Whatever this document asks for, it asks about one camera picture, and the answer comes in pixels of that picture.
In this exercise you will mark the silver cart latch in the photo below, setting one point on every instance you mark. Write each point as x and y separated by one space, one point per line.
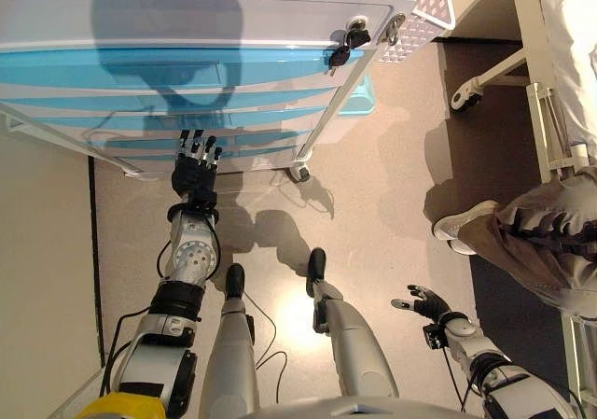
392 27

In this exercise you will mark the white and blue medical cart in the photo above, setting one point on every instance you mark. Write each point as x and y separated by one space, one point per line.
280 18

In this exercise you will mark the grey robot torso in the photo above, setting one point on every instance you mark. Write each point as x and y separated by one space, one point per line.
364 407

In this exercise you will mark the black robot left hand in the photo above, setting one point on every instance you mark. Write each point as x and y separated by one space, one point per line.
193 178

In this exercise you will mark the white hospital bed frame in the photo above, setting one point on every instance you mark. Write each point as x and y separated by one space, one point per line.
531 41

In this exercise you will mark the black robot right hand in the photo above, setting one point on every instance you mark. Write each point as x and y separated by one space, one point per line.
431 307

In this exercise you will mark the light blue lidded waste bin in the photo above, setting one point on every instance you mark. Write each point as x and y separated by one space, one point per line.
359 99

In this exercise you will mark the yellow shoulder cover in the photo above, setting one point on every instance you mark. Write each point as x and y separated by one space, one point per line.
121 407

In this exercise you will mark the silver robot right leg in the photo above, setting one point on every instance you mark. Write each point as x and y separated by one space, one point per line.
354 344

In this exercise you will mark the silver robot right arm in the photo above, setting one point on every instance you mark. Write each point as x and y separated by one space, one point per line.
462 330

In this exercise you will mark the white bed sheet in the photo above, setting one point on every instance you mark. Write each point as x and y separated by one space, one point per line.
569 41

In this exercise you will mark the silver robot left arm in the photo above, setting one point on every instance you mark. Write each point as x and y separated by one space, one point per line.
196 258

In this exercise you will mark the black key bunch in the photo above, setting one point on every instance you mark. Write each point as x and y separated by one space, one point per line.
340 55

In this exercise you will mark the silver robot left leg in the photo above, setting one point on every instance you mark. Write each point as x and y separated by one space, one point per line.
231 358

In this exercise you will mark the person in grey-brown clothes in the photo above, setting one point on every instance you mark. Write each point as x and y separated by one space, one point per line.
536 251

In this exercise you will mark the silver robot leg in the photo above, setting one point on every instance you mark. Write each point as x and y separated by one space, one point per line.
231 358
354 344

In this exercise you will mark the cart caster wheel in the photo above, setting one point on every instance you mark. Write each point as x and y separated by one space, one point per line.
301 172

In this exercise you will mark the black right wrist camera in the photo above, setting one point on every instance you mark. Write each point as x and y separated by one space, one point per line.
434 337

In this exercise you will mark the white lattice side basket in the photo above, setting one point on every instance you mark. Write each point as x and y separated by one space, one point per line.
431 13

